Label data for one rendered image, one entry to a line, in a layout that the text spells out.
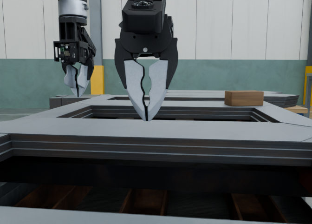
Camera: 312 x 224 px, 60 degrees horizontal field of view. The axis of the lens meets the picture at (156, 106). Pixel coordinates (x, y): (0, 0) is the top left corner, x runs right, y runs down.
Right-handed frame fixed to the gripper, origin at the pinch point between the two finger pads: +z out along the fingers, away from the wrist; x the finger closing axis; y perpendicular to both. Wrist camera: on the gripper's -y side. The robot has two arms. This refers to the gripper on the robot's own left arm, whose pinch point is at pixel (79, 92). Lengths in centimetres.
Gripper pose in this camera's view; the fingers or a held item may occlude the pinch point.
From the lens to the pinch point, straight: 81.0
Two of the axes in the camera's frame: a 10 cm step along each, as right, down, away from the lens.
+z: 0.0, 9.9, 1.3
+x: 9.9, 0.1, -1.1
